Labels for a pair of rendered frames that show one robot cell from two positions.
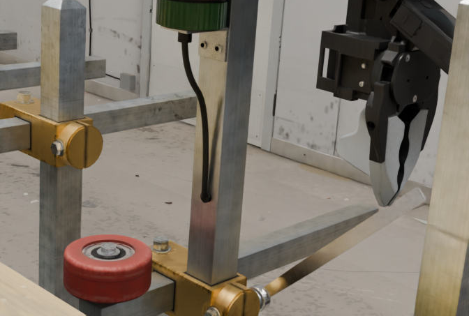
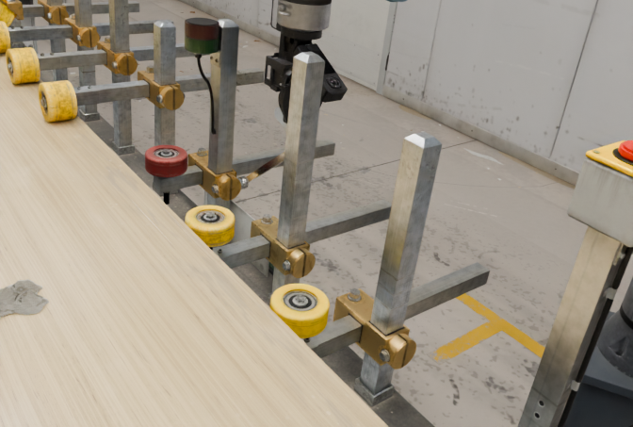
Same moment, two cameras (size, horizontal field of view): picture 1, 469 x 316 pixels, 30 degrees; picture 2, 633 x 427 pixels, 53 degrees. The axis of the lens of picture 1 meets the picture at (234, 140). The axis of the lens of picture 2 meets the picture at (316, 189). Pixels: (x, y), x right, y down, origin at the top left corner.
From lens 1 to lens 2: 0.50 m
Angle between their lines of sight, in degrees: 13
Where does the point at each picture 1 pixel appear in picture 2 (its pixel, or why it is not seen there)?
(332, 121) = (423, 77)
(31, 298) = (121, 171)
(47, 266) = not seen: hidden behind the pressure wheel
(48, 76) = (156, 60)
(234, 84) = (225, 78)
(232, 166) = (226, 118)
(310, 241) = not seen: hidden behind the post
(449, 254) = (291, 169)
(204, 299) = (212, 180)
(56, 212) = (160, 130)
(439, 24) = not seen: hidden behind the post
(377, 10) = (289, 48)
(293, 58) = (401, 31)
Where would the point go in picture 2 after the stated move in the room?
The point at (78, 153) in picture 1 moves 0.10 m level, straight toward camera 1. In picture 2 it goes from (170, 102) to (160, 119)
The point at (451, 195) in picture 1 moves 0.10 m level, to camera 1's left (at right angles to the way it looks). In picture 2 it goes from (291, 142) to (231, 132)
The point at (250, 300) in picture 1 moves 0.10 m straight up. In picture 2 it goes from (235, 183) to (236, 136)
